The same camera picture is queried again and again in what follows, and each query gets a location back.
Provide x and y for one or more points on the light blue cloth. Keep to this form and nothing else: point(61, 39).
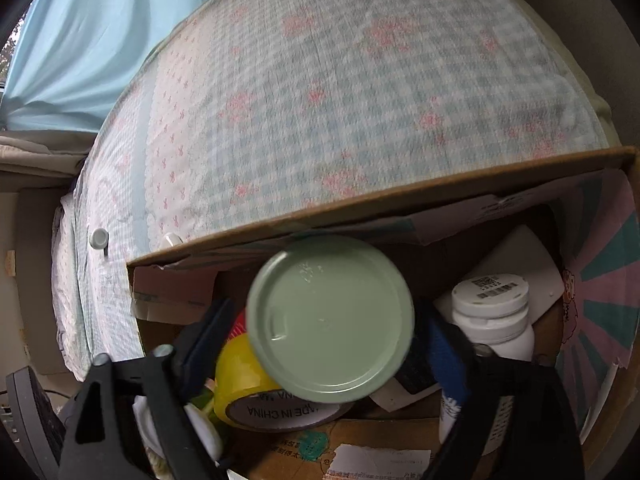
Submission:
point(74, 58)

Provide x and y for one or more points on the white remote control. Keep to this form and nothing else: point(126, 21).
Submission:
point(519, 275)

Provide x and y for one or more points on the cardboard box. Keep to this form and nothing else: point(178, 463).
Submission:
point(504, 185)

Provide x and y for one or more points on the white pill bottle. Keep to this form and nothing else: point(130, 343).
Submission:
point(490, 310)

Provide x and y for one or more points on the yellow tape roll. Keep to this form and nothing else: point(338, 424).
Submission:
point(246, 397)

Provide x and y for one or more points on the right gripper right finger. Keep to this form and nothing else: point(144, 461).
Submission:
point(514, 413)

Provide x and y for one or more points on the white earbuds case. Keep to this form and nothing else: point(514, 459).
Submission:
point(171, 240)

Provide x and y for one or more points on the red cigarette box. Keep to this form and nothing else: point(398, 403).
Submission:
point(239, 326)

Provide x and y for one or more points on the green lid jar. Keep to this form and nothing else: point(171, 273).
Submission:
point(330, 319)

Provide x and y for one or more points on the small white cap bottle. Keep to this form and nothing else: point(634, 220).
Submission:
point(99, 239)

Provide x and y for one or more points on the checkered bed sheet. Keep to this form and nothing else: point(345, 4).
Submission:
point(252, 109)

